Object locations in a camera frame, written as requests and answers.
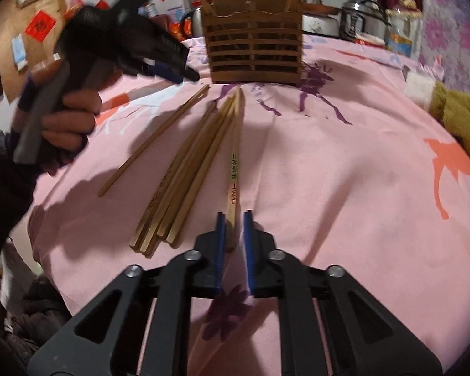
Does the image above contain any person's left forearm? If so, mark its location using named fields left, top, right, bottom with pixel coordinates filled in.
left=0, top=127, right=63, bottom=279

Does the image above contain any bunch of wooden chopsticks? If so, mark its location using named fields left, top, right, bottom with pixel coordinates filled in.
left=98, top=0, right=307, bottom=258

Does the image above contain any floral plastic wrapped mattress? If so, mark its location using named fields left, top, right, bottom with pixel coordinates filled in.
left=419, top=0, right=470, bottom=98

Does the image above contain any blue white packet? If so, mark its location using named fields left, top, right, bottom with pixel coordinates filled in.
left=11, top=34, right=28, bottom=72

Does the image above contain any wooden chopstick holder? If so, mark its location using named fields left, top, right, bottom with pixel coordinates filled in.
left=201, top=0, right=304, bottom=87

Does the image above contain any steel kettle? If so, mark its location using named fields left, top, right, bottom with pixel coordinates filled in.
left=180, top=6, right=204, bottom=40

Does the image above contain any electric pressure cooker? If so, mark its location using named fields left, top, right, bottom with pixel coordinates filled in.
left=339, top=0, right=390, bottom=44

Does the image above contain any person's left hand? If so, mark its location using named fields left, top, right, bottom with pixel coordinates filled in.
left=40, top=87, right=102, bottom=154

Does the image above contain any red white bowl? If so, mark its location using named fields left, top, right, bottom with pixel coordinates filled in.
left=354, top=33, right=386, bottom=48

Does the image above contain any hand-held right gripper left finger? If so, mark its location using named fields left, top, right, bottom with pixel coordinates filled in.
left=27, top=212, right=227, bottom=376

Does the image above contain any clear cooking oil bottle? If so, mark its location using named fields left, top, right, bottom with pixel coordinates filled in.
left=384, top=0, right=424, bottom=57

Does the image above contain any printed single bamboo chopstick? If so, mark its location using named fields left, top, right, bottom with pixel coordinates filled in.
left=224, top=86, right=245, bottom=249

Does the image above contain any copper frying pan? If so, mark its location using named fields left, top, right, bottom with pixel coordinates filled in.
left=301, top=2, right=341, bottom=16

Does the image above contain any olive garment with white cuff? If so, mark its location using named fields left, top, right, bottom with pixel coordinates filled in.
left=403, top=68, right=470, bottom=165

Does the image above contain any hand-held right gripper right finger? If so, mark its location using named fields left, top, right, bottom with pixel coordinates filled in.
left=243, top=209, right=443, bottom=376

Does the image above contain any wooden door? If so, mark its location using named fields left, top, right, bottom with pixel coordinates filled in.
left=0, top=0, right=83, bottom=102

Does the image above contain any red diamond paper poster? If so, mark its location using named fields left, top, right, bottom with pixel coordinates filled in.
left=24, top=9, right=58, bottom=43

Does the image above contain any dark cloth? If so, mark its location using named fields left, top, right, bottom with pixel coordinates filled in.
left=0, top=239, right=77, bottom=376

